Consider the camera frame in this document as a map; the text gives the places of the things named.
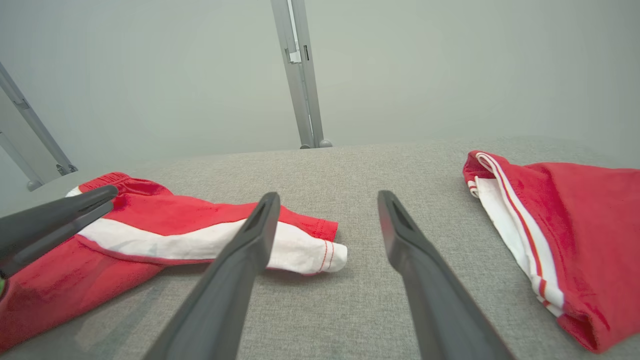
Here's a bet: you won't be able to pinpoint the red white sports shorts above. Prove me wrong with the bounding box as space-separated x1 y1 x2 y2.
0 172 349 352

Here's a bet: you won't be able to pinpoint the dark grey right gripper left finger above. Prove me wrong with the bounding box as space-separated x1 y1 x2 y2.
142 191 281 360

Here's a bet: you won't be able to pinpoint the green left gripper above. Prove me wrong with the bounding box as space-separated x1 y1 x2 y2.
0 184 120 300

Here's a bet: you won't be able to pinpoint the red number 23 basketball jersey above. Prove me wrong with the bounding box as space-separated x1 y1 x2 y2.
462 150 640 355

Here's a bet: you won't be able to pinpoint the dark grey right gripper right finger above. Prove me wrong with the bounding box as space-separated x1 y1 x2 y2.
377 189 516 360

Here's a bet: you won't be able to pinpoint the grey metal partition post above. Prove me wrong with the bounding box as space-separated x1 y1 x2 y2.
270 0 323 150
0 62 79 192

